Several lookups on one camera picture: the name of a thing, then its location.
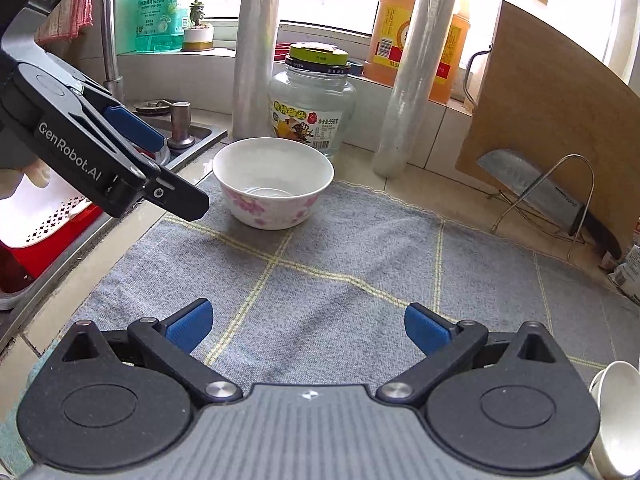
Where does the short plastic wrap roll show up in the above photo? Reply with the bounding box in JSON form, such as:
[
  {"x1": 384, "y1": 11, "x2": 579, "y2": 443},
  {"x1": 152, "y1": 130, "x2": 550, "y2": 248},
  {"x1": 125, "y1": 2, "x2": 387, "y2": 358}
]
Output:
[{"x1": 232, "y1": 0, "x2": 282, "y2": 142}]

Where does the grey teal checked dish cloth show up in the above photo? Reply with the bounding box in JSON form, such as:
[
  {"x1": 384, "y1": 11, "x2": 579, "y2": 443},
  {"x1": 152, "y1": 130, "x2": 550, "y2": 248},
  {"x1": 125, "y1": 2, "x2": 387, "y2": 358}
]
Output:
[{"x1": 0, "y1": 172, "x2": 640, "y2": 480}]

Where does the small potted plant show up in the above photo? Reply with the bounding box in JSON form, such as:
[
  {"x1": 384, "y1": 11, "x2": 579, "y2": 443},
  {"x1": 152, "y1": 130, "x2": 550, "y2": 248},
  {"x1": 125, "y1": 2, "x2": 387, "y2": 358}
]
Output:
[{"x1": 181, "y1": 0, "x2": 216, "y2": 52}]

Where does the steel wire rack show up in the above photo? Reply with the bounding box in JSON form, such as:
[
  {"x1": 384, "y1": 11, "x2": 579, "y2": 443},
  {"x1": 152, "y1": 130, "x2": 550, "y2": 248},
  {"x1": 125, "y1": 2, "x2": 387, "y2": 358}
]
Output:
[{"x1": 491, "y1": 155, "x2": 597, "y2": 261}]

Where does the clear glass jar yellow lid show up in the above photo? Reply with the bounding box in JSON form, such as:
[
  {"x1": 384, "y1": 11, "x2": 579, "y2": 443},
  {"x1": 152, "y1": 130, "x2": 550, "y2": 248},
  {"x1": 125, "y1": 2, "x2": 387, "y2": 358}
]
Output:
[{"x1": 269, "y1": 42, "x2": 357, "y2": 157}]

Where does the steel sink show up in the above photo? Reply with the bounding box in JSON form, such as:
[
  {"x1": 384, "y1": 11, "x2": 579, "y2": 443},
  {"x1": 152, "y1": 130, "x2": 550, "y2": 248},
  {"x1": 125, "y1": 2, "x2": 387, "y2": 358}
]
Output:
[{"x1": 0, "y1": 95, "x2": 228, "y2": 351}]

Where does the pink dish rag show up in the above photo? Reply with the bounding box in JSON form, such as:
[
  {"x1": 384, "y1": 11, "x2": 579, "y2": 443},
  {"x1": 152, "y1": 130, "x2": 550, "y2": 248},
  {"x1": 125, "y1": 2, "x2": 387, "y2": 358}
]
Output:
[{"x1": 32, "y1": 0, "x2": 96, "y2": 46}]

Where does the red white food bag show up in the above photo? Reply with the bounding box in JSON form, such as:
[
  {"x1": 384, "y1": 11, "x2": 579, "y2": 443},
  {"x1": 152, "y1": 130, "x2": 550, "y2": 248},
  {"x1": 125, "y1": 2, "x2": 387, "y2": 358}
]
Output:
[{"x1": 607, "y1": 242, "x2": 640, "y2": 306}]

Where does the green dish soap bottle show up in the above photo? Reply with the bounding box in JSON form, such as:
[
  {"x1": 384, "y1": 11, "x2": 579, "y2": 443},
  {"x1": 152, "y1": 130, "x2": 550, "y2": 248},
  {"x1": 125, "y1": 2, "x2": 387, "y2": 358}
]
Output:
[{"x1": 134, "y1": 0, "x2": 186, "y2": 53}]

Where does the orange oil jug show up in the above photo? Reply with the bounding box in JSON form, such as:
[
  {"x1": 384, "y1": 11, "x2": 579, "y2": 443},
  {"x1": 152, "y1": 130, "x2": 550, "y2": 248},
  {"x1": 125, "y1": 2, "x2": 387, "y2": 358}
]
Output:
[{"x1": 362, "y1": 0, "x2": 473, "y2": 106}]

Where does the steel cleaver black handle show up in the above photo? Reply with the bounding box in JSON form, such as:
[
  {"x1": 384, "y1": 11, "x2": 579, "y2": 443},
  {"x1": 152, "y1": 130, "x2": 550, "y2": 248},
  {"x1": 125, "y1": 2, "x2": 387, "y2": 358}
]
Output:
[{"x1": 475, "y1": 149, "x2": 623, "y2": 261}]

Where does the tall plastic wrap roll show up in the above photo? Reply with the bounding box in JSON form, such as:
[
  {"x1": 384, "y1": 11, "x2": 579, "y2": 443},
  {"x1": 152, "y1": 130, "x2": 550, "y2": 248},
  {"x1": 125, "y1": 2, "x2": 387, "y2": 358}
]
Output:
[{"x1": 371, "y1": 0, "x2": 461, "y2": 178}]

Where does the steel sink strainer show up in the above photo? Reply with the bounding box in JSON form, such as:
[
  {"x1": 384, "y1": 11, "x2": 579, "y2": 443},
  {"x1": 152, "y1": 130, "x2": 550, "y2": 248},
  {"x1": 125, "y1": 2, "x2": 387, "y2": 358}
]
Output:
[{"x1": 132, "y1": 100, "x2": 173, "y2": 115}]

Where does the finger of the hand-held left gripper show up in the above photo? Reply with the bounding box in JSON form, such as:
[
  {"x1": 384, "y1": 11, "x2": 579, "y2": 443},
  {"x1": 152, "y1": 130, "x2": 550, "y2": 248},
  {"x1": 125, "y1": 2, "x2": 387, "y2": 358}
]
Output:
[
  {"x1": 145, "y1": 162, "x2": 211, "y2": 222},
  {"x1": 70, "y1": 77, "x2": 165, "y2": 153}
]

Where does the bamboo cutting board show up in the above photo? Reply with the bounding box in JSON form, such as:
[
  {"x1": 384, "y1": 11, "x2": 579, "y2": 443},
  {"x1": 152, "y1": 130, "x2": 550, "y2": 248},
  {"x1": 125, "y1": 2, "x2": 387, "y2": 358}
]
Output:
[{"x1": 454, "y1": 0, "x2": 640, "y2": 261}]

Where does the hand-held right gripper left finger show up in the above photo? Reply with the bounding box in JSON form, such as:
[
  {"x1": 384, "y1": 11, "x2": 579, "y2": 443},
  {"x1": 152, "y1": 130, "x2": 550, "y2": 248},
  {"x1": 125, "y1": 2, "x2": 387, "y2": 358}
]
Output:
[{"x1": 61, "y1": 298, "x2": 244, "y2": 408}]

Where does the person's left hand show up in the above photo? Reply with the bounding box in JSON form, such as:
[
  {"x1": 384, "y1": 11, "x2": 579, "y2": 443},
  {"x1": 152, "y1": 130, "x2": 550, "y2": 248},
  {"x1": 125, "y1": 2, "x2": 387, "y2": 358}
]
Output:
[{"x1": 0, "y1": 159, "x2": 52, "y2": 201}]

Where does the steel sink soap dispenser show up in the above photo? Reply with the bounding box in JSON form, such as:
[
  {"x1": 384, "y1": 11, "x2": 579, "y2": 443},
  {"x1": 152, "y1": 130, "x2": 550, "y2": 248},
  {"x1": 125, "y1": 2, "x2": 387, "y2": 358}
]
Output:
[{"x1": 166, "y1": 101, "x2": 197, "y2": 150}]

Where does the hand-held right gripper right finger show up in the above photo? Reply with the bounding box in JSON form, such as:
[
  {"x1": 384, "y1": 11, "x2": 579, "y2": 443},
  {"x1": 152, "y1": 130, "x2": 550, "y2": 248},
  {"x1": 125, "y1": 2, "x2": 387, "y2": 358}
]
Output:
[{"x1": 375, "y1": 304, "x2": 558, "y2": 407}]

